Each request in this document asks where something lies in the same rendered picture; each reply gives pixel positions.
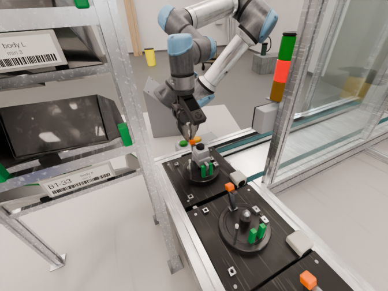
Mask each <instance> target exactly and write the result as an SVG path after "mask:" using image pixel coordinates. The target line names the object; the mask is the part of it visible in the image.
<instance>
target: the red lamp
mask: <svg viewBox="0 0 388 291"><path fill-rule="evenodd" d="M289 66H290V61H281V60H279V59H277V64H276V67H275V73H274V78H273V79H274V81H277V82H280V83H285V82H286V78H287V75H288V71H289Z"/></svg>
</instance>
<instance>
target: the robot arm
mask: <svg viewBox="0 0 388 291"><path fill-rule="evenodd" d="M224 17H226V18H231V17H232V18H234V19H236V20H237V21H238V22H239V23H240V25H239V26H238V27H237V34H236V35H235V37H234V38H233V39H232V40H231V42H230V43H229V44H228V45H227V46H226V48H225V49H224V50H223V52H222V53H221V54H220V56H219V57H218V58H217V59H216V61H215V62H214V63H213V64H212V65H211V67H210V68H209V70H208V71H207V72H206V73H205V75H204V76H199V77H198V78H197V73H196V72H195V71H194V65H197V64H200V63H202V62H207V61H208V60H209V59H211V58H212V57H213V56H214V55H215V52H216V44H215V41H214V40H213V38H211V37H209V36H202V35H201V34H200V33H199V32H198V31H197V29H199V28H201V27H204V26H206V25H209V24H211V23H213V22H215V21H218V20H220V19H222V18H224ZM277 21H278V15H277V14H276V12H275V11H274V10H273V8H271V7H270V6H269V5H268V4H266V3H265V1H264V0H206V1H203V2H199V3H197V4H194V5H191V6H188V7H185V8H182V9H179V10H176V9H175V7H173V6H172V5H169V4H167V5H165V6H163V7H162V8H161V10H160V11H159V13H158V24H159V26H160V27H161V28H162V29H163V30H164V32H165V33H167V34H168V37H167V53H168V56H169V65H170V73H171V74H170V75H169V77H168V78H167V79H166V81H165V82H164V83H162V84H161V85H159V86H158V87H156V88H155V90H154V94H155V96H156V97H157V98H158V99H159V100H160V101H161V102H162V103H163V104H165V105H167V106H168V107H171V108H172V112H173V116H174V118H175V119H176V120H177V122H176V125H177V128H178V130H179V131H180V132H181V134H182V136H183V137H184V139H185V140H186V141H187V142H189V140H192V139H193V138H194V137H195V135H196V132H197V131H198V128H199V125H200V124H202V123H204V122H206V119H207V117H206V115H205V114H204V112H203V111H202V109H201V108H202V107H204V106H205V105H207V104H208V103H210V102H211V101H212V100H213V99H214V97H215V95H214V92H215V91H216V86H217V85H218V84H219V82H220V81H221V80H222V79H223V78H224V77H225V76H226V74H227V73H228V72H229V70H230V69H231V68H232V67H233V66H234V65H235V64H236V63H237V61H238V60H239V59H240V58H241V57H242V56H243V55H244V53H245V52H246V51H247V50H248V49H249V48H250V47H251V46H255V45H257V43H258V42H259V43H260V44H262V43H263V42H264V41H265V40H266V39H267V38H268V36H269V35H270V33H271V32H272V30H273V29H274V27H275V25H276V23H277ZM187 122H190V123H189V124H188V125H187V124H186V123H187ZM188 130H190V136H189V134H188Z"/></svg>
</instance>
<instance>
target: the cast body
mask: <svg viewBox="0 0 388 291"><path fill-rule="evenodd" d="M209 156H210V150H209V149H208V148H207V147H206V146H205V145H204V144H203V143H199V144H197V145H196V146H194V147H193V151H192V158H193V160H194V161H195V162H196V163H197V165H198V166H199V167H201V166H202V165H205V167H206V170H208V169H209V164H208V163H210V157H209Z"/></svg>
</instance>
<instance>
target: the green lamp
mask: <svg viewBox="0 0 388 291"><path fill-rule="evenodd" d="M296 38H297V37H296V36H283V35H282V38H281V44H280V47H279V53H278V59H279V60H281V61H291V59H292V54H293V49H294V45H295V42H296Z"/></svg>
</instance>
